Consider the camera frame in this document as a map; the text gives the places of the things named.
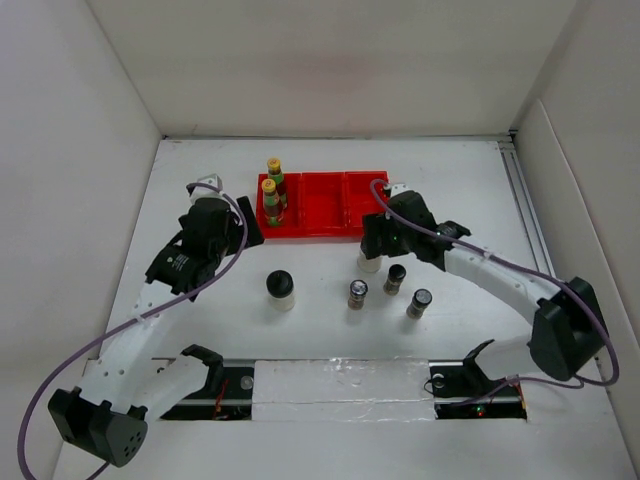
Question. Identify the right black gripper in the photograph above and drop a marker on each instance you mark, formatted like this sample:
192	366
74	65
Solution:
379	224

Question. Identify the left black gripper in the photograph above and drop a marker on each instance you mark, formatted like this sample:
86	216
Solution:
253	236

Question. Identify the red sauce bottle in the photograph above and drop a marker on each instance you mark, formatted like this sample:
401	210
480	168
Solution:
274	201
276	174

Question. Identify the white salt shaker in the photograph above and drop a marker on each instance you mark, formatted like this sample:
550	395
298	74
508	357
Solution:
280	288
367	265

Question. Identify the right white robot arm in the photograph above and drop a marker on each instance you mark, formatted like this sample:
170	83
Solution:
569	341

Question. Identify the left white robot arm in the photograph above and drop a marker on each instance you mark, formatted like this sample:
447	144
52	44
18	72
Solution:
108	413

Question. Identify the middle black-lid spice jar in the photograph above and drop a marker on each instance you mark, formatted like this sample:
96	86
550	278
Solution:
395	277

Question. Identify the black-lid spice jar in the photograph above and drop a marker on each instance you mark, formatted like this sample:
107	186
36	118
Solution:
420	301
395	277

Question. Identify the right black-lid spice jar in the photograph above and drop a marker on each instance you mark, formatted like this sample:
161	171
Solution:
420	301

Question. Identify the red three-compartment tray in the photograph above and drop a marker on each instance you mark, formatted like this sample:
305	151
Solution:
323	204

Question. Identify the silver-lid spice jar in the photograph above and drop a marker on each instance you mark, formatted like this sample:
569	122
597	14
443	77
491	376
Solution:
358	290

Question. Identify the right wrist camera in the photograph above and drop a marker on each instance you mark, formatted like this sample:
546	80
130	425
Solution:
392	190

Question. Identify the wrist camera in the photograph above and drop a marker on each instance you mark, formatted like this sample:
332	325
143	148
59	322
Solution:
211	183
392	190

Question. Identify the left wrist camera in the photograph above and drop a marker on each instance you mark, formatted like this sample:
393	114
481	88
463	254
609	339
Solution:
211	183

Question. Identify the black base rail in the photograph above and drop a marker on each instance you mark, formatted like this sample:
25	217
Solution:
339	390

